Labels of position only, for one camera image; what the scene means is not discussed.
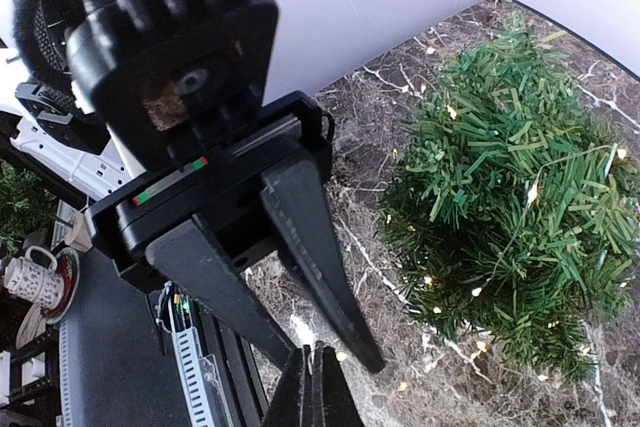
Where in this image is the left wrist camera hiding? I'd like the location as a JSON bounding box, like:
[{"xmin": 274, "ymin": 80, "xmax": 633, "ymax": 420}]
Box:
[{"xmin": 67, "ymin": 0, "xmax": 279, "ymax": 171}]

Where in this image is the small green christmas tree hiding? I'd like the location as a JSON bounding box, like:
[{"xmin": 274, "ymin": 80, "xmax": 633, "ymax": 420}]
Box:
[{"xmin": 380, "ymin": 23, "xmax": 639, "ymax": 382}]

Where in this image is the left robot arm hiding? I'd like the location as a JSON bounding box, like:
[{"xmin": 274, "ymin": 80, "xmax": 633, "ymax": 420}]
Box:
[{"xmin": 13, "ymin": 0, "xmax": 385, "ymax": 373}]

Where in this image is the grey slotted cable duct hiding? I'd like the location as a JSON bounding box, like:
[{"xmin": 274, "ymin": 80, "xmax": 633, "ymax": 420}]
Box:
[{"xmin": 171, "ymin": 327, "xmax": 220, "ymax": 427}]

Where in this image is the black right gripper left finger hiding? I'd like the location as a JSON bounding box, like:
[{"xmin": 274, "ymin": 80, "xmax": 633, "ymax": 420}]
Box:
[{"xmin": 262, "ymin": 345, "xmax": 313, "ymax": 427}]

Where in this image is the white patterned mug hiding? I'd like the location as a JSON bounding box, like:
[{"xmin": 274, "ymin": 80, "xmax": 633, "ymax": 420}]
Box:
[{"xmin": 3, "ymin": 245, "xmax": 65, "ymax": 310}]

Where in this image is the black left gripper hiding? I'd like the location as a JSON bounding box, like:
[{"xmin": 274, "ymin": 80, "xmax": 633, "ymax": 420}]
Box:
[{"xmin": 85, "ymin": 91, "xmax": 385, "ymax": 373}]

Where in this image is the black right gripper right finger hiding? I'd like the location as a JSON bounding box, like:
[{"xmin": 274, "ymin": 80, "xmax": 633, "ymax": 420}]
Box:
[{"xmin": 312, "ymin": 342, "xmax": 364, "ymax": 427}]

